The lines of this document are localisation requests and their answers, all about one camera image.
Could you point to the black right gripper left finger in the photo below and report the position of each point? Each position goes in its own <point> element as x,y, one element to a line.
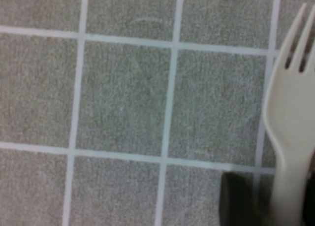
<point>236,201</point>

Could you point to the grey grid mat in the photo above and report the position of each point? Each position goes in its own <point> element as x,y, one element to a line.
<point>123,100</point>

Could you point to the grey plastic fork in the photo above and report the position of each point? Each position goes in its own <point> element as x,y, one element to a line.
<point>288,112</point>

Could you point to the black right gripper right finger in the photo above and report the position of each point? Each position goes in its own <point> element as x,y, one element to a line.
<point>311,199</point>

